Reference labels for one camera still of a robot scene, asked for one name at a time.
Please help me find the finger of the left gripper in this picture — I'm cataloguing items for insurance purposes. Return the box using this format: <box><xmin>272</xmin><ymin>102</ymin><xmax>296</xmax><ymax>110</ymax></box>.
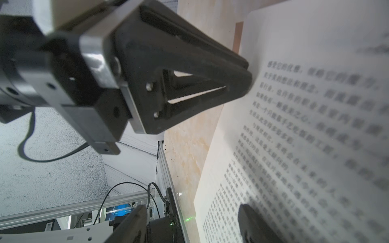
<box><xmin>114</xmin><ymin>1</ymin><xmax>253</xmax><ymax>135</ymax></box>

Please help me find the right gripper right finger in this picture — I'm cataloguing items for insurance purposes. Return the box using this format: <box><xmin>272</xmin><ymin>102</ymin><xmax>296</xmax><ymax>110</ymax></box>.
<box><xmin>238</xmin><ymin>204</ymin><xmax>283</xmax><ymax>243</ymax></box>

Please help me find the brown black paperback book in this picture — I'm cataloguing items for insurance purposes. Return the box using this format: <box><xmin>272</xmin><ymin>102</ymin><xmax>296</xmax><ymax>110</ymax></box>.
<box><xmin>194</xmin><ymin>1</ymin><xmax>389</xmax><ymax>243</ymax></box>

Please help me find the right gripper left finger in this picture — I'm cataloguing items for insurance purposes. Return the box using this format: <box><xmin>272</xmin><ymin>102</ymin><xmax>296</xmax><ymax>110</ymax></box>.
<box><xmin>105</xmin><ymin>205</ymin><xmax>148</xmax><ymax>243</ymax></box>

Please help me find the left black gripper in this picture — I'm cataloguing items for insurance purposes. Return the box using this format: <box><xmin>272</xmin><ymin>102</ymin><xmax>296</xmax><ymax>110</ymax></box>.
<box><xmin>1</xmin><ymin>1</ymin><xmax>143</xmax><ymax>155</ymax></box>

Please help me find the aluminium mounting rail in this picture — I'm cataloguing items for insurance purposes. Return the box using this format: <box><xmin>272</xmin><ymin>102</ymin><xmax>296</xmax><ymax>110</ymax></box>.
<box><xmin>1</xmin><ymin>141</ymin><xmax>190</xmax><ymax>243</ymax></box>

